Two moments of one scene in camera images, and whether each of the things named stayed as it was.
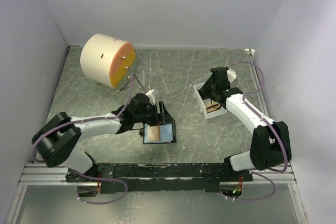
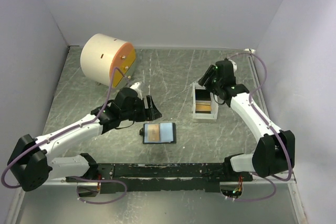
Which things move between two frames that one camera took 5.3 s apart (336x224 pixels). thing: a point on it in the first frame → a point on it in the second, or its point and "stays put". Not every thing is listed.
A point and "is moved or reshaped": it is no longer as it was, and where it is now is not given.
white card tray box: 201,104 is moved or reshaped
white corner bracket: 251,52 stays put
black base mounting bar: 157,177 stays put
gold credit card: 212,107 → 203,105
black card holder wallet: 161,133 stays put
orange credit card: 154,133 stays put
